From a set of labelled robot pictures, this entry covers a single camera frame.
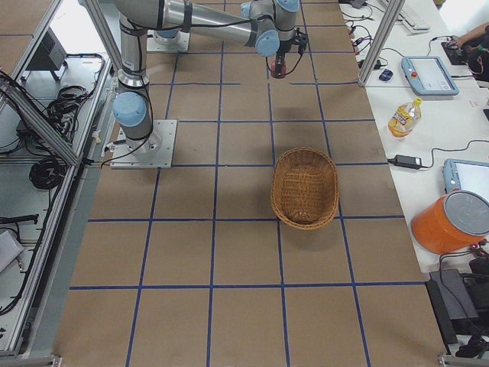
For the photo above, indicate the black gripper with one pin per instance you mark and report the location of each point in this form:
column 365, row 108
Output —
column 282, row 50

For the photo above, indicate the light red apple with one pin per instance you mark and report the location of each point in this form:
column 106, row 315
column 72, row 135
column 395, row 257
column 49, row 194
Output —
column 278, row 70

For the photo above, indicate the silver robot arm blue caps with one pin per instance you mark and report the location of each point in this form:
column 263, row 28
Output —
column 267, row 26

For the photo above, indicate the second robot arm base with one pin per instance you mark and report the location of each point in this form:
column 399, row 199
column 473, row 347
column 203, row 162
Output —
column 167, row 37

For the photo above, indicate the woven wicker basket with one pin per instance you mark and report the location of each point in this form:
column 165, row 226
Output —
column 305, row 192

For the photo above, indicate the small dark blue pouch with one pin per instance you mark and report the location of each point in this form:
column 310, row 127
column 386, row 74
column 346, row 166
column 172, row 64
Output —
column 386, row 75

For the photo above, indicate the white keyboard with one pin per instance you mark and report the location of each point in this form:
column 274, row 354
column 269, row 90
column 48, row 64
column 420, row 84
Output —
column 412, row 21

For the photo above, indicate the yellow drink bottle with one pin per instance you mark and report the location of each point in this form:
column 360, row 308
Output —
column 405, row 118

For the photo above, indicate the blue teach pendant tablet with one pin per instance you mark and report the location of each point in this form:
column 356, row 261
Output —
column 428, row 76

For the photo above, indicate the black power adapter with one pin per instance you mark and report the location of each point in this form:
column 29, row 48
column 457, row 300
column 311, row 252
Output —
column 404, row 161

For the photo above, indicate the orange bucket grey lid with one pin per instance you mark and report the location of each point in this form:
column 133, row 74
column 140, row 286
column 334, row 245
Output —
column 456, row 220

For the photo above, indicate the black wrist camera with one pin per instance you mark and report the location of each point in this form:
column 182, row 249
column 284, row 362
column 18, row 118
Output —
column 301, row 40

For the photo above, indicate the aluminium frame post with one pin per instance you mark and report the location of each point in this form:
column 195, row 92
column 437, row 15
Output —
column 383, row 31

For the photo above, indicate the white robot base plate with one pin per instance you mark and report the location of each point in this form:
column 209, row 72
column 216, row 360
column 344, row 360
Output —
column 156, row 152

